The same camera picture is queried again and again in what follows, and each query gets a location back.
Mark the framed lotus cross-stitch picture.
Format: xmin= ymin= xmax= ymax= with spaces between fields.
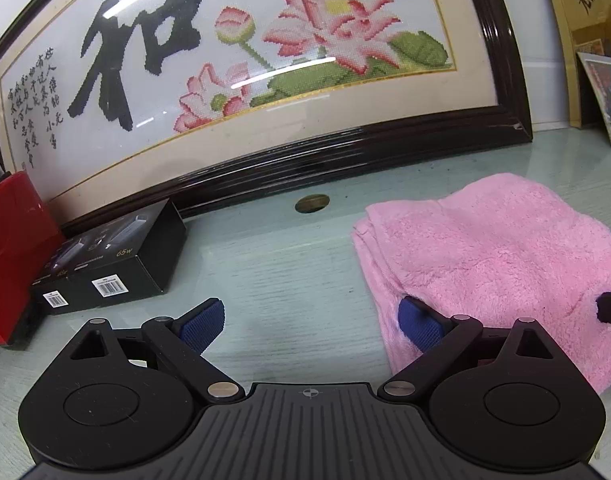
xmin=0 ymin=0 xmax=533 ymax=238

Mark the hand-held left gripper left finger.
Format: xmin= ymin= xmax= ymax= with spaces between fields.
xmin=70 ymin=298 xmax=243 ymax=403

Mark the pink towel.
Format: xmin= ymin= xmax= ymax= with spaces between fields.
xmin=351 ymin=172 xmax=611 ymax=395

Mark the small framed photo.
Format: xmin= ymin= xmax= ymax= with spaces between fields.
xmin=575 ymin=51 xmax=611 ymax=148

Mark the red blender base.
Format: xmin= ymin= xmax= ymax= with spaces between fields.
xmin=0 ymin=170 xmax=68 ymax=347

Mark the black charger box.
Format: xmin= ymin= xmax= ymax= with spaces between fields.
xmin=65 ymin=199 xmax=188 ymax=313
xmin=29 ymin=232 xmax=93 ymax=317

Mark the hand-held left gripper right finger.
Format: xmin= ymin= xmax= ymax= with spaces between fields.
xmin=378 ymin=296 xmax=553 ymax=403

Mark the round brass desk grommet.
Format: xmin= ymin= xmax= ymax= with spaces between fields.
xmin=294 ymin=193 xmax=331 ymax=213

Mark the gold plaque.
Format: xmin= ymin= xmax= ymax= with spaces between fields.
xmin=538 ymin=0 xmax=611 ymax=128

